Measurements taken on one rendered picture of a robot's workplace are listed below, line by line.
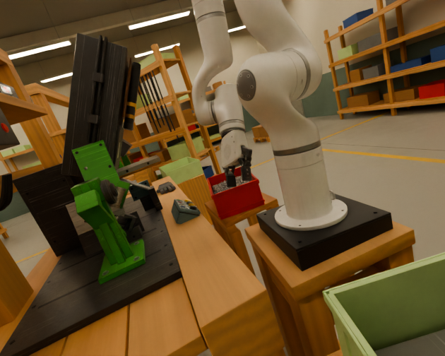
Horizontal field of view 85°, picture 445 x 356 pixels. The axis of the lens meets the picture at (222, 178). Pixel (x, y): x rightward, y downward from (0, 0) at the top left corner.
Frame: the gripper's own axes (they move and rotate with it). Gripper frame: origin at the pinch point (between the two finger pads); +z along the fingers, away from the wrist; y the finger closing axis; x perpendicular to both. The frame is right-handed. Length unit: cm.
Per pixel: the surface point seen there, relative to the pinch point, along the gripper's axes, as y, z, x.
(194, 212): -22.8, 6.7, -6.8
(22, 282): -39, 23, -60
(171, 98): -231, -171, 52
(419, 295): 41.6, 26.4, 1.6
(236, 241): -31.7, 19.2, 14.7
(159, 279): -2.4, 24.4, -25.1
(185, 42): -675, -699, 257
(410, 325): 39.1, 30.9, 1.9
